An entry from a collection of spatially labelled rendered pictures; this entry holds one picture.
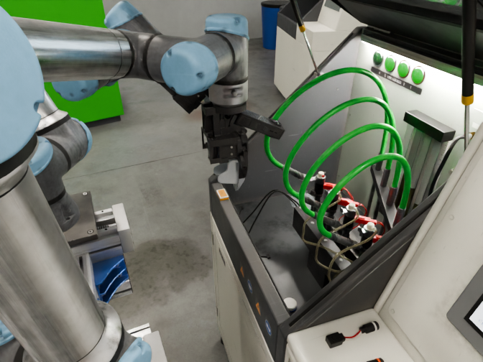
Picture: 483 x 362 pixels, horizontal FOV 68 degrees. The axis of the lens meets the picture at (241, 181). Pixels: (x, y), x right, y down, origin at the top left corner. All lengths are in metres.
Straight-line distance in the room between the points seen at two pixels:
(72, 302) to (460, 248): 0.63
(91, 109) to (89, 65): 3.63
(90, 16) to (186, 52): 3.45
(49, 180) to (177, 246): 1.55
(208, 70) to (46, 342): 0.40
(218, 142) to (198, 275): 1.63
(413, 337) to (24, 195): 0.75
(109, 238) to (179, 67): 0.68
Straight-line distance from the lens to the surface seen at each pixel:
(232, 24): 0.65
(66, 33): 0.54
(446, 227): 0.78
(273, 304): 0.93
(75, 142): 1.10
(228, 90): 0.68
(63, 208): 1.08
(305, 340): 0.85
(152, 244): 2.52
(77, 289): 0.43
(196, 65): 0.55
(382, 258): 0.83
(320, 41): 3.76
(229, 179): 0.78
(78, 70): 0.55
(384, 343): 0.89
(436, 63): 1.06
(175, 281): 2.26
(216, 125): 0.71
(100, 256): 1.16
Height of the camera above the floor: 1.69
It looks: 34 degrees down
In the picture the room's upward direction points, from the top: straight up
